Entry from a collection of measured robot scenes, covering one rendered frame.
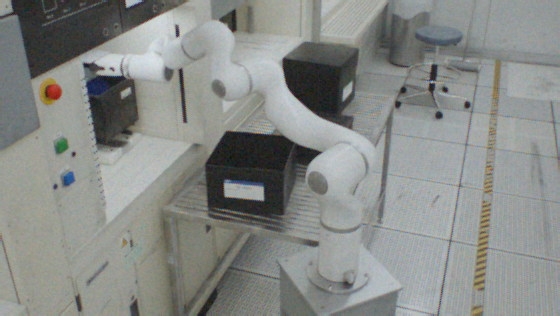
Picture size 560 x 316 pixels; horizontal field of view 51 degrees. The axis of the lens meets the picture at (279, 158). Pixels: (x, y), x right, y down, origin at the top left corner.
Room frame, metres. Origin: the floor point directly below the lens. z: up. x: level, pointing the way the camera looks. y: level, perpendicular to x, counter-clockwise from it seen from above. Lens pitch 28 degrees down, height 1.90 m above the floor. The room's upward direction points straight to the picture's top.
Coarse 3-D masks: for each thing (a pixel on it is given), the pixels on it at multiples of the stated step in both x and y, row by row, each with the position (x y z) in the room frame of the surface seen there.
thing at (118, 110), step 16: (112, 80) 2.08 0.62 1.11; (128, 80) 2.02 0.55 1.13; (96, 96) 1.85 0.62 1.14; (112, 96) 1.92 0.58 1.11; (128, 96) 2.01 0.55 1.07; (96, 112) 1.86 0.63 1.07; (112, 112) 1.91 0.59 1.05; (128, 112) 2.00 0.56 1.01; (96, 128) 1.86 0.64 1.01; (112, 128) 1.90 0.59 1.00; (112, 144) 1.90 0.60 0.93
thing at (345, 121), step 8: (312, 112) 2.33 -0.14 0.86; (320, 112) 2.33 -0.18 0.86; (328, 120) 2.25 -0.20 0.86; (336, 120) 2.25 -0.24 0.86; (344, 120) 2.25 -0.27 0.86; (352, 120) 2.27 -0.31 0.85; (304, 152) 2.07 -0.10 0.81; (312, 152) 2.06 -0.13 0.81; (320, 152) 2.05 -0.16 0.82; (304, 160) 2.07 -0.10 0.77
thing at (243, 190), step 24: (240, 144) 2.00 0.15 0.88; (264, 144) 1.98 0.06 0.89; (288, 144) 1.96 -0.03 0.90; (216, 168) 1.74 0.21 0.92; (240, 168) 1.72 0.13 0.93; (264, 168) 1.97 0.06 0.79; (288, 168) 1.77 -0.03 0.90; (216, 192) 1.74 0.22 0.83; (240, 192) 1.72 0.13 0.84; (264, 192) 1.70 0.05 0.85; (288, 192) 1.78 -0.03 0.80
